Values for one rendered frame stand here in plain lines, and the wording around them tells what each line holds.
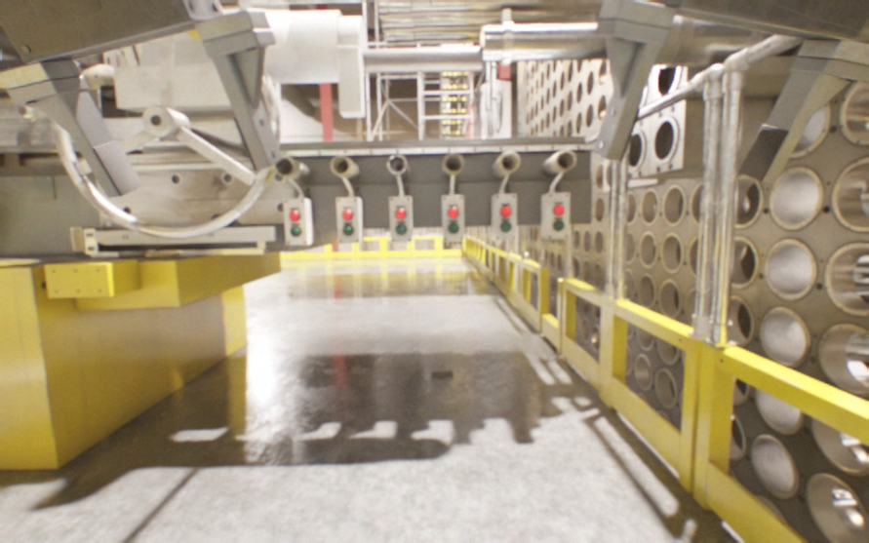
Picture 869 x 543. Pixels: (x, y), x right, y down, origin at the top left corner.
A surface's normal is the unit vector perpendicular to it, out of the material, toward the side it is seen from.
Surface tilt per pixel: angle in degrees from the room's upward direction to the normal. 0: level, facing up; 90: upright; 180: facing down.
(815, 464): 90
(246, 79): 113
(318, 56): 121
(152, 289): 90
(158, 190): 90
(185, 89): 90
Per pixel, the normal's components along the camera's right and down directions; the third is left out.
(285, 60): 0.02, 0.76
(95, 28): -0.07, 0.51
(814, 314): -1.00, 0.02
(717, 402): 0.00, 0.12
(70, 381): 1.00, -0.02
